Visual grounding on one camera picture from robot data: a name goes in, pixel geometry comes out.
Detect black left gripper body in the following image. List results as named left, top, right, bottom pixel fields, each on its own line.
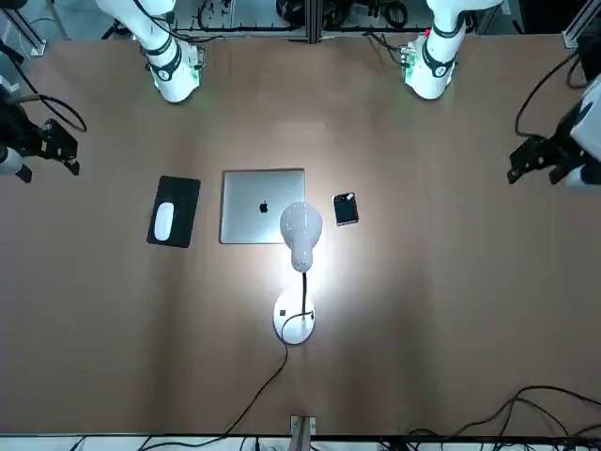
left=539, top=110, right=587, bottom=164

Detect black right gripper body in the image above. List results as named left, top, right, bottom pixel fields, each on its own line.
left=0, top=105, right=47, bottom=156

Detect white mouse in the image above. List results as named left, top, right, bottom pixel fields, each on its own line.
left=153, top=201, right=177, bottom=242

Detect small black object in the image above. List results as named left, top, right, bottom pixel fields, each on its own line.
left=331, top=191, right=361, bottom=227

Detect white desk lamp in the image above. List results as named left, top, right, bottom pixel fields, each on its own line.
left=271, top=199, right=326, bottom=347

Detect black mouse pad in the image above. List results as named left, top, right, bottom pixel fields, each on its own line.
left=146, top=175, right=202, bottom=249

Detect silver laptop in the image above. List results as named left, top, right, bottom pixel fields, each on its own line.
left=219, top=168, right=306, bottom=245

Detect black box device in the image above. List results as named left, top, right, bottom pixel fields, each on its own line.
left=576, top=28, right=601, bottom=90

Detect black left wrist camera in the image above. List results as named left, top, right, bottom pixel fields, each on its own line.
left=547, top=161, right=572, bottom=185

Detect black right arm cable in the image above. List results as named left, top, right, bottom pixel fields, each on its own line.
left=0, top=40, right=88, bottom=133

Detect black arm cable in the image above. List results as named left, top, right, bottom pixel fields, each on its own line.
left=0, top=40, right=88, bottom=133
left=515, top=50, right=581, bottom=140

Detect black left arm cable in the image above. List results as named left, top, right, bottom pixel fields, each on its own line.
left=515, top=50, right=581, bottom=140

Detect aluminium strut with bracket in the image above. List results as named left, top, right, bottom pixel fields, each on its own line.
left=562, top=0, right=601, bottom=48
left=0, top=0, right=48, bottom=58

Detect black table cable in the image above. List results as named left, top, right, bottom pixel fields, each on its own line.
left=406, top=397, right=601, bottom=441
left=457, top=384, right=601, bottom=436

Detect aluminium frame post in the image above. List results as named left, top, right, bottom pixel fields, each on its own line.
left=307, top=0, right=323, bottom=44

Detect black lamp power cable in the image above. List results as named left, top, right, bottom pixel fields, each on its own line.
left=223, top=307, right=318, bottom=436

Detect aluminium post with bracket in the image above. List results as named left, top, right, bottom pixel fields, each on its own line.
left=289, top=414, right=316, bottom=451

